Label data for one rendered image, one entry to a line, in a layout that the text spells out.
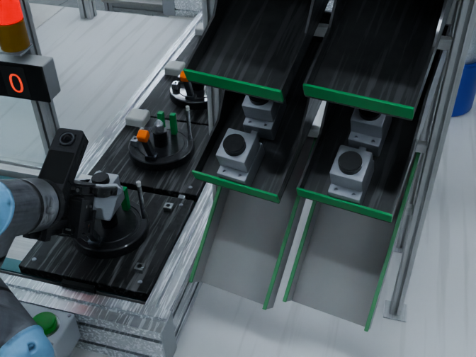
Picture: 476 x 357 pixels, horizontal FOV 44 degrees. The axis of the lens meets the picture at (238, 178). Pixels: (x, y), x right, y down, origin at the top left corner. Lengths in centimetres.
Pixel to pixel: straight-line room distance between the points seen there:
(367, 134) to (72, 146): 43
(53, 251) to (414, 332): 65
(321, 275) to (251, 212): 15
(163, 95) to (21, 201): 77
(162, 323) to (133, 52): 116
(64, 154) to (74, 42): 118
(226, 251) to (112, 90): 90
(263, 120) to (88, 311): 42
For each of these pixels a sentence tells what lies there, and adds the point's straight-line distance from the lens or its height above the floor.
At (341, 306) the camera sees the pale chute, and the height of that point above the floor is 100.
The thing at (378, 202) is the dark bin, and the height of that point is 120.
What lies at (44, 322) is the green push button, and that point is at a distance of 99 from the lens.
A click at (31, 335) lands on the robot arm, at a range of 69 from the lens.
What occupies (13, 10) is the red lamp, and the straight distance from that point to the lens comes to 107.
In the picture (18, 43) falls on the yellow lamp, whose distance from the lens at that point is 109.
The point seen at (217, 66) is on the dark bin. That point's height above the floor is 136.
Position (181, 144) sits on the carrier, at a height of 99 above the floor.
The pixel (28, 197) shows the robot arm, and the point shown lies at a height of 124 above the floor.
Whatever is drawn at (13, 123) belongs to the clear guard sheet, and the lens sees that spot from 127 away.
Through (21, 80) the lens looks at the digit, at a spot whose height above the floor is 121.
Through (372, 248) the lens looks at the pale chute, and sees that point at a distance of 92.
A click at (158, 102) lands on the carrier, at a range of 144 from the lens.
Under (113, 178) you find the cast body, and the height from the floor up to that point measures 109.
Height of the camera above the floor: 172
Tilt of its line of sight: 39 degrees down
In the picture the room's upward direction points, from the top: 1 degrees counter-clockwise
